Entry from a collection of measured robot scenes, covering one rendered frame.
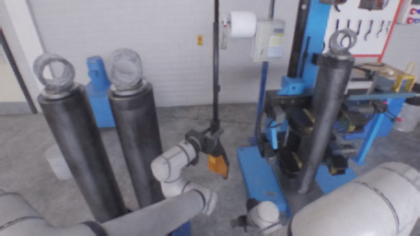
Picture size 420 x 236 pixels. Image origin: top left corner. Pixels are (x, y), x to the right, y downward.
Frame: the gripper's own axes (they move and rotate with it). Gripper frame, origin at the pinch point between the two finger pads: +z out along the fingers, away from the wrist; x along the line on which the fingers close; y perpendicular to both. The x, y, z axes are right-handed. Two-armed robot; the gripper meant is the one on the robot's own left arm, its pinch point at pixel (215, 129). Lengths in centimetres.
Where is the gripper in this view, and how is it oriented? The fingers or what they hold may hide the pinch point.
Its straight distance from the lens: 99.4
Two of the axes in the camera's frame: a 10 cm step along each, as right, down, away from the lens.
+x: -7.6, -3.2, 5.7
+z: 6.5, -3.8, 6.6
